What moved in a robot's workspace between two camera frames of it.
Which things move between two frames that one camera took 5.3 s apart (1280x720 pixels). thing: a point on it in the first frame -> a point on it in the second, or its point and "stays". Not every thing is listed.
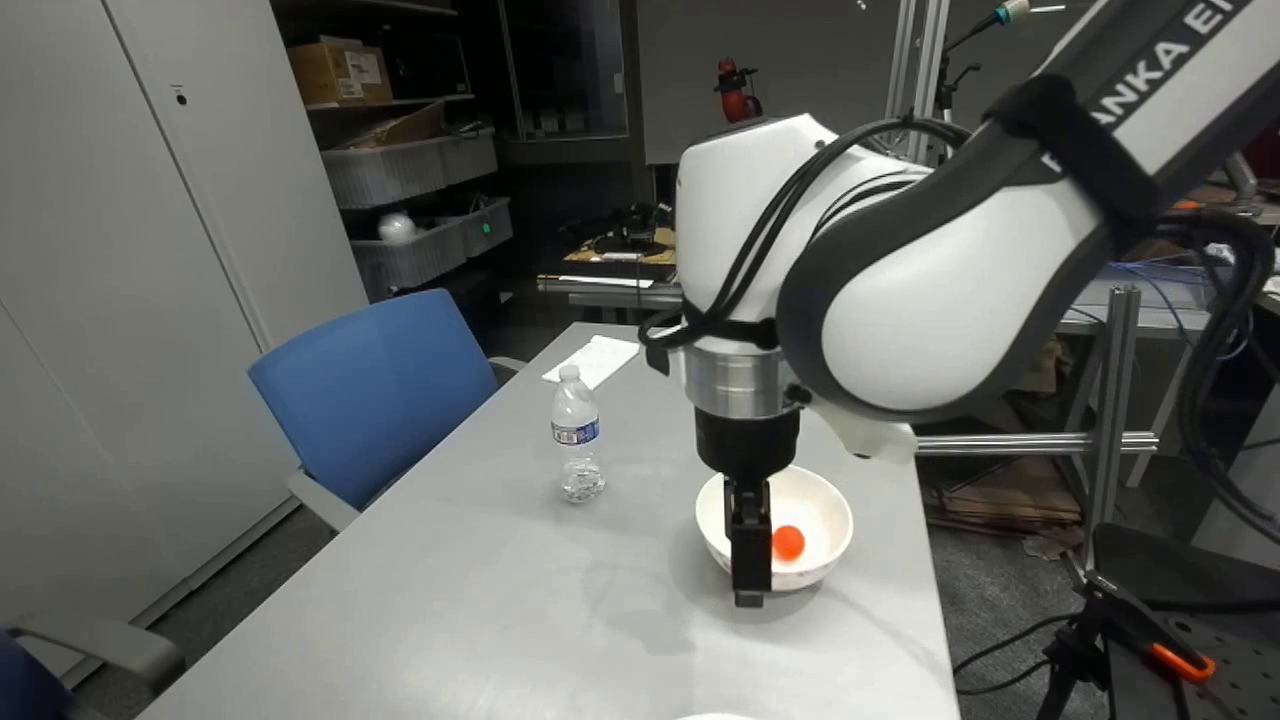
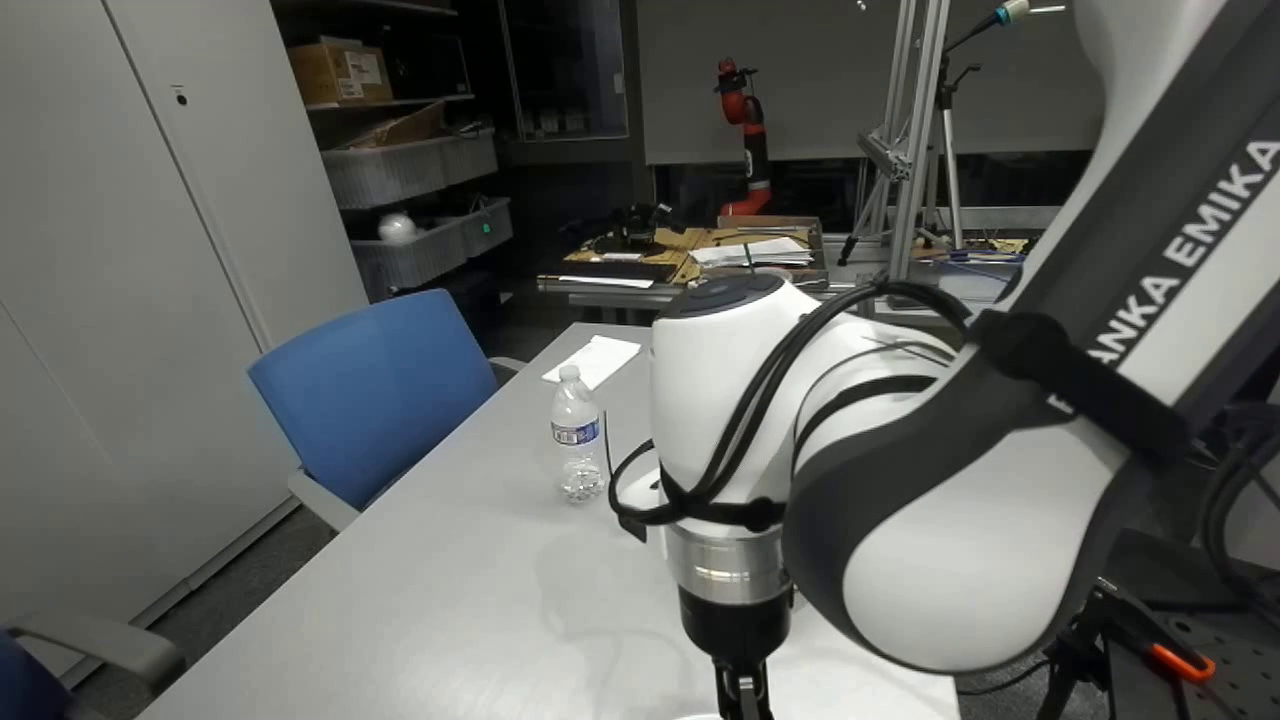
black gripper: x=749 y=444 -> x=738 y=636
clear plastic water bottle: x=576 y=431 stays
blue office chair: x=361 y=396 stays
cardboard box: x=340 y=70 stays
